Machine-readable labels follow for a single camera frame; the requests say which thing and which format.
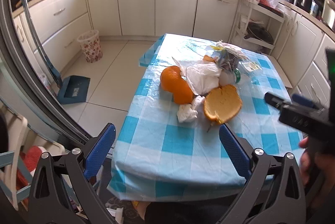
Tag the clear plastic food container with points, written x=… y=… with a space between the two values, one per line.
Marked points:
x=249 y=67

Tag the blue checkered plastic tablecloth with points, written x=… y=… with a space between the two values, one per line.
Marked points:
x=157 y=158

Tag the floral patterned waste basket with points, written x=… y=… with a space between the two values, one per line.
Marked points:
x=90 y=45

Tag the crushed grey milk carton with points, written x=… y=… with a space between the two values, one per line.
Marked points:
x=226 y=59

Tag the white tissue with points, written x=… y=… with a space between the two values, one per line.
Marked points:
x=189 y=112

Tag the black frying pan on rack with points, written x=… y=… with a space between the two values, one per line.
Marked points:
x=256 y=31

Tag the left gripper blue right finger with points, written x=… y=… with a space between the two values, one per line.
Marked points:
x=239 y=157

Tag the white plastic bag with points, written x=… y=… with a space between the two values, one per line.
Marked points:
x=201 y=77

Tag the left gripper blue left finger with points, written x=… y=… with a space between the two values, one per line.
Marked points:
x=96 y=149

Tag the blue dustpan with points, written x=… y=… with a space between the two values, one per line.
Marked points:
x=74 y=90

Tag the white storage rack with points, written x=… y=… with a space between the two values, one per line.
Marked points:
x=269 y=18

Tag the orange peel half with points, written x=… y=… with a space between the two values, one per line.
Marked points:
x=222 y=104

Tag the camera with screen on gripper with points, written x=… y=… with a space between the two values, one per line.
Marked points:
x=330 y=56

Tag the orange peel half dome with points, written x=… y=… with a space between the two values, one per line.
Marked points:
x=172 y=82

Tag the white plastic bottle green label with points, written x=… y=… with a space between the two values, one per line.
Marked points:
x=229 y=78

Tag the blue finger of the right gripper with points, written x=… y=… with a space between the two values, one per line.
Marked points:
x=276 y=102
x=297 y=98

